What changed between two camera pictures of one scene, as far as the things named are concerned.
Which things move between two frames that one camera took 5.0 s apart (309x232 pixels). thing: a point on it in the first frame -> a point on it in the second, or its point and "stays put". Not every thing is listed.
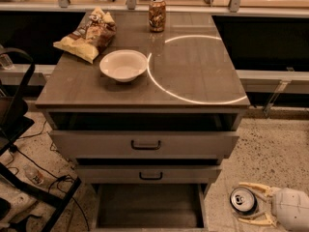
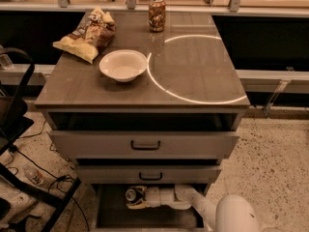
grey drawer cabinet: (149, 147) stays put
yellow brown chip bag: (91, 38) stays put
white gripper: (291, 207) -> (154, 196)
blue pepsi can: (243, 200) -> (130, 194)
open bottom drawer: (149, 207) stays put
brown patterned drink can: (157, 14) stays put
